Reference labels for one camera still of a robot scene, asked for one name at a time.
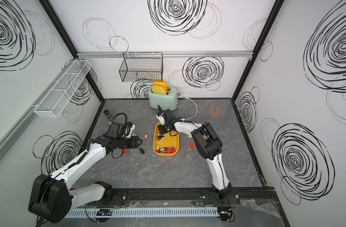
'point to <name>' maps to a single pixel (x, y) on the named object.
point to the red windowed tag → (146, 136)
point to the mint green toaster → (168, 101)
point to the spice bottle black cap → (108, 114)
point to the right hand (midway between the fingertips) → (160, 129)
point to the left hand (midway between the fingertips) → (138, 142)
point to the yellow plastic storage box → (165, 145)
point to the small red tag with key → (125, 151)
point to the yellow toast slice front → (159, 88)
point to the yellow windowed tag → (188, 137)
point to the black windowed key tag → (162, 149)
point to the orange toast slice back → (159, 81)
